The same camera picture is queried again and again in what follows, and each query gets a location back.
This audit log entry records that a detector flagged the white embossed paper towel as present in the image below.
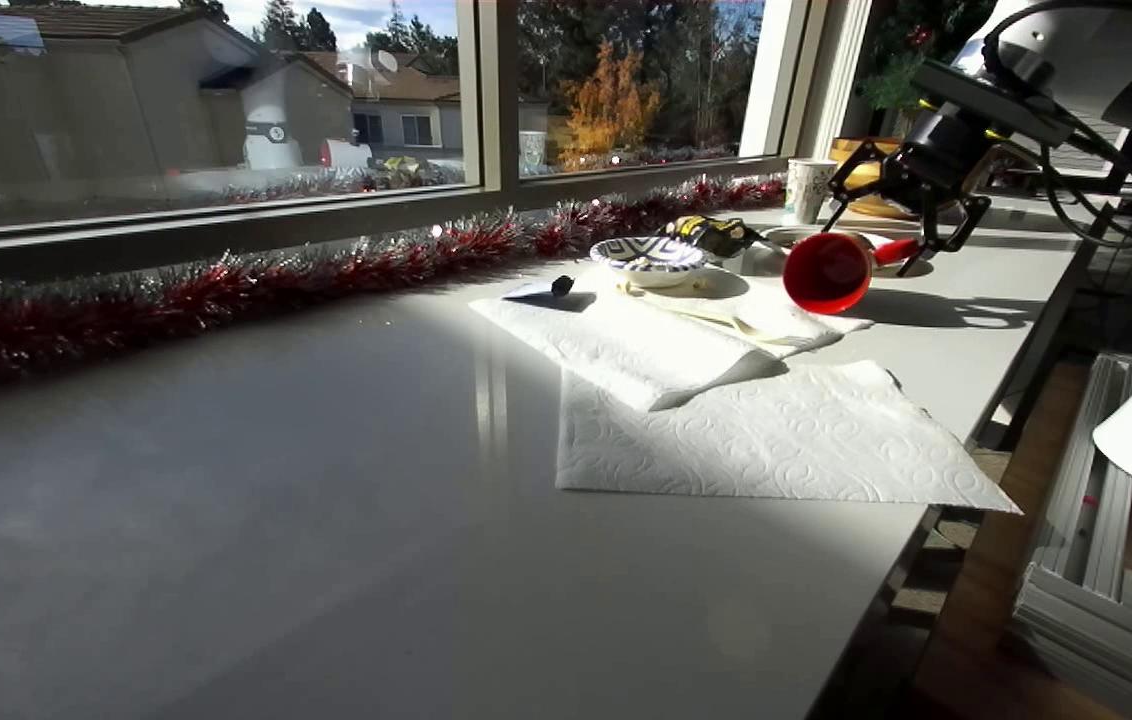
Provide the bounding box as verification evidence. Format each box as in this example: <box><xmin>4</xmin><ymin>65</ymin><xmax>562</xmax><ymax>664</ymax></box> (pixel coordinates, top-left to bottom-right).
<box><xmin>551</xmin><ymin>356</ymin><xmax>1025</xmax><ymax>519</ymax></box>
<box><xmin>468</xmin><ymin>264</ymin><xmax>875</xmax><ymax>416</ymax></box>

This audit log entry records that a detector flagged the red tinsel garland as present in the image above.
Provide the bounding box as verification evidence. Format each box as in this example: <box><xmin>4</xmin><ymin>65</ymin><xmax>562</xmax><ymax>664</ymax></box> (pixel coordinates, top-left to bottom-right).
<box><xmin>0</xmin><ymin>170</ymin><xmax>787</xmax><ymax>400</ymax></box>

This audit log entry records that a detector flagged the bamboo steamer basket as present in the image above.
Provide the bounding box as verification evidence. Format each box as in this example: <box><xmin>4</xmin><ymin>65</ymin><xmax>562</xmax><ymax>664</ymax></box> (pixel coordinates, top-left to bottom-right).
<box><xmin>830</xmin><ymin>131</ymin><xmax>919</xmax><ymax>224</ymax></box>

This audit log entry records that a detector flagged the blue patterned bowl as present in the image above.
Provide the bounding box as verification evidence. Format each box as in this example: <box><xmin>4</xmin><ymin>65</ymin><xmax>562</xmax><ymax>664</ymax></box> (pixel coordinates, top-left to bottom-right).
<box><xmin>583</xmin><ymin>233</ymin><xmax>727</xmax><ymax>278</ymax></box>

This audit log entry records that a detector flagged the patterned paper cup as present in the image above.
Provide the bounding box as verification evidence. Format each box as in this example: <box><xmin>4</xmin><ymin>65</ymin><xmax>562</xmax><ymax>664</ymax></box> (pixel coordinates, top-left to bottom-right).
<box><xmin>782</xmin><ymin>157</ymin><xmax>840</xmax><ymax>228</ymax></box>

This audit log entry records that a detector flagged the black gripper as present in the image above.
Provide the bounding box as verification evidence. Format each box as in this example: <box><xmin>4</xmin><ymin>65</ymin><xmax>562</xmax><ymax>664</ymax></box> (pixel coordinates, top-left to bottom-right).
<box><xmin>816</xmin><ymin>101</ymin><xmax>1006</xmax><ymax>278</ymax></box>

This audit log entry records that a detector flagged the aluminium rail frame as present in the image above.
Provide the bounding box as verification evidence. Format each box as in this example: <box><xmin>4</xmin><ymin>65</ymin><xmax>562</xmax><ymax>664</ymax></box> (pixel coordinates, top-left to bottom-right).
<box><xmin>1008</xmin><ymin>345</ymin><xmax>1132</xmax><ymax>720</ymax></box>

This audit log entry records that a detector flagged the window frame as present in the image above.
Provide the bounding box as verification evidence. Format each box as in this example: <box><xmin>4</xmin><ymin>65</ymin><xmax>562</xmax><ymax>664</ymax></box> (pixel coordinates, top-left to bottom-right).
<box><xmin>0</xmin><ymin>0</ymin><xmax>875</xmax><ymax>264</ymax></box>

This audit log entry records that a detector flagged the black yellow snack packet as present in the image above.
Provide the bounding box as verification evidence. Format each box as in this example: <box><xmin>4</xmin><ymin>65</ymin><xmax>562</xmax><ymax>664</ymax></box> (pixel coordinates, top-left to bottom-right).
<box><xmin>666</xmin><ymin>210</ymin><xmax>770</xmax><ymax>260</ymax></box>

